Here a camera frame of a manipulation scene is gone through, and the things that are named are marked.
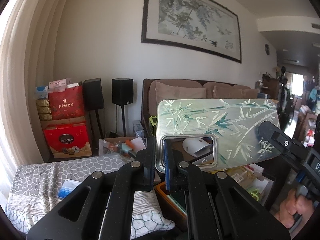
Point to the green portable radio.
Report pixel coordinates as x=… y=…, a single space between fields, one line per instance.
x=152 y=125

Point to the blue tissue pack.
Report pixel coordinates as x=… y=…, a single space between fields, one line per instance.
x=41 y=93

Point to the black speaker stand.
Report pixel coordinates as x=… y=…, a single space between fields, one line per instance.
x=96 y=125
x=123 y=120

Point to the white paper bag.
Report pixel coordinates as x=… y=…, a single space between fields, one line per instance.
x=138 y=143

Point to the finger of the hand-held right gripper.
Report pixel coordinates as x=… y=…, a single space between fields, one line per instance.
x=282 y=142

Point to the cardboard box of clutter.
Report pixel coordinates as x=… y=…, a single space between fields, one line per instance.
x=110 y=140

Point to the white dome lamp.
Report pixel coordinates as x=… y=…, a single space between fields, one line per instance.
x=195 y=146

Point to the framed bamboo painting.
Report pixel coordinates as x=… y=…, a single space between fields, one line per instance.
x=190 y=17

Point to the brown sofa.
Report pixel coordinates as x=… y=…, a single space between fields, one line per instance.
x=190 y=83

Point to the teal glue gun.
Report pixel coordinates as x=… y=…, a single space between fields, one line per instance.
x=123 y=148

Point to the wall clock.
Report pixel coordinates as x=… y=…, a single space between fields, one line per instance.
x=267 y=49

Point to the narrow brown cushion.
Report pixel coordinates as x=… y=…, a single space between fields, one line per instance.
x=250 y=93

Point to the pale green book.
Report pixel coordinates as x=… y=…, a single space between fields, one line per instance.
x=177 y=202

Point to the red gift box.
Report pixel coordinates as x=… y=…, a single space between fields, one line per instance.
x=67 y=140

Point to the person's right hand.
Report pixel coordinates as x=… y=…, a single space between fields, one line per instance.
x=285 y=210

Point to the black speaker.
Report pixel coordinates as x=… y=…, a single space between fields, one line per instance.
x=93 y=93
x=122 y=91

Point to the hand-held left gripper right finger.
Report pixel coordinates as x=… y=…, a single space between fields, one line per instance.
x=168 y=165

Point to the medium brown cushion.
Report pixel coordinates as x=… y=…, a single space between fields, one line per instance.
x=225 y=92

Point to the large brown cushion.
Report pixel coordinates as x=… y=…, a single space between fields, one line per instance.
x=180 y=91

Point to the red gift bag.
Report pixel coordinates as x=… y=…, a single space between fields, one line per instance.
x=65 y=105

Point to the cluttered dining table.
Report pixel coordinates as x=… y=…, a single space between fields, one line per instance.
x=310 y=130

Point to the blue face mask pack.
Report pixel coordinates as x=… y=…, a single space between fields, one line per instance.
x=66 y=190

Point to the gold tea box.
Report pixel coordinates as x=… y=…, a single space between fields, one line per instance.
x=43 y=102
x=45 y=117
x=44 y=110

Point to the beige curtain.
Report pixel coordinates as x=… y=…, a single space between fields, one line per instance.
x=25 y=67

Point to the orange plastic crate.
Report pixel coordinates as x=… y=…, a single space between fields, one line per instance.
x=160 y=192

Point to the wooden shelf cabinet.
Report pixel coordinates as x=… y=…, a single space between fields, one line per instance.
x=270 y=85

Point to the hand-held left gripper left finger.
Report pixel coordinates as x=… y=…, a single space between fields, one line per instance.
x=150 y=165

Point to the patterned grey blanket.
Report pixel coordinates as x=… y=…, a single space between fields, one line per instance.
x=50 y=170

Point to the pink printed box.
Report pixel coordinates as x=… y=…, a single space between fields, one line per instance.
x=58 y=84

